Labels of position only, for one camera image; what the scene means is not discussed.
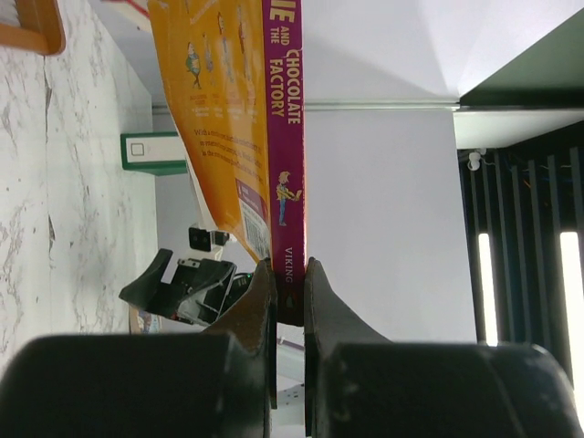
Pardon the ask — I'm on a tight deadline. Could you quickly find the brown cover book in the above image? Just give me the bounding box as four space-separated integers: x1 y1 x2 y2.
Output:
129 306 162 334

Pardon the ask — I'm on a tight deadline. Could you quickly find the yellow Roald Dahl book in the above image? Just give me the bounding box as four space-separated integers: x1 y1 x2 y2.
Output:
147 1 307 327

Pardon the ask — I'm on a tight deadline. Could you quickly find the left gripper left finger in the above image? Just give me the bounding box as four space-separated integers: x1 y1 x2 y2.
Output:
1 261 276 437

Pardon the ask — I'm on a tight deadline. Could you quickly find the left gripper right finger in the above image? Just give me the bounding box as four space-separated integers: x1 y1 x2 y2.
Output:
304 259 583 437

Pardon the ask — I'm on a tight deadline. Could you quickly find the wooden two-tier book rack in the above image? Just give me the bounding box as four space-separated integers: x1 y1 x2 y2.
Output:
1 0 66 56

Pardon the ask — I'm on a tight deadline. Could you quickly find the green lever arch binder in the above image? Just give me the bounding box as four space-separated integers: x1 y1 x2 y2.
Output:
120 132 188 176

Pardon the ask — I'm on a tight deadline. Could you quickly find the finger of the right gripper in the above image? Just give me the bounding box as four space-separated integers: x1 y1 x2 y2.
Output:
119 249 181 319

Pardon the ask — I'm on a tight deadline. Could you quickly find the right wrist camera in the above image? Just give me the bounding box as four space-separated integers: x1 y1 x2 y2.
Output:
188 226 230 252

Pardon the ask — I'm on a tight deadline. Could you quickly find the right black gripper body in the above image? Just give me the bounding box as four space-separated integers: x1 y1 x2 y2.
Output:
171 258 254 327

